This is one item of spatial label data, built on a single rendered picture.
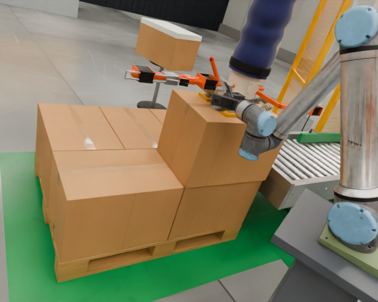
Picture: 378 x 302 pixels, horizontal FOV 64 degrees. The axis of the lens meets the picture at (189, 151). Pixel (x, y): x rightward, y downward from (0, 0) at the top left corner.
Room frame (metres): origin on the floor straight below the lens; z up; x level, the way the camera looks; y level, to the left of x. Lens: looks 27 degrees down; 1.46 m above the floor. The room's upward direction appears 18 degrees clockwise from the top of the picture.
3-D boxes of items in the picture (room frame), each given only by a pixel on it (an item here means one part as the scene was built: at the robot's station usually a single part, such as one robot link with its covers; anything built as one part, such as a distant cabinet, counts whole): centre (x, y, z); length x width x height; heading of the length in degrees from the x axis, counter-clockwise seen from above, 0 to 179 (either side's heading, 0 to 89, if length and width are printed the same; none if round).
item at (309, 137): (3.08, -1.50, 0.60); 1.60 x 0.11 x 0.09; 128
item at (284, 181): (1.93, -0.46, 0.58); 0.70 x 0.03 x 0.06; 38
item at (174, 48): (3.62, 0.61, 0.82); 0.60 x 0.40 x 0.40; 55
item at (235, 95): (1.33, -0.13, 1.07); 0.12 x 0.09 x 0.08; 39
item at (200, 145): (1.69, -0.16, 0.74); 0.60 x 0.40 x 0.40; 127
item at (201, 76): (1.55, 0.02, 1.07); 0.10 x 0.08 x 0.06; 38
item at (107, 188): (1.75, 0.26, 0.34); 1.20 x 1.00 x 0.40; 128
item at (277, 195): (1.93, -0.46, 0.48); 0.70 x 0.03 x 0.15; 38
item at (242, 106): (1.27, -0.18, 1.08); 0.09 x 0.05 x 0.10; 129
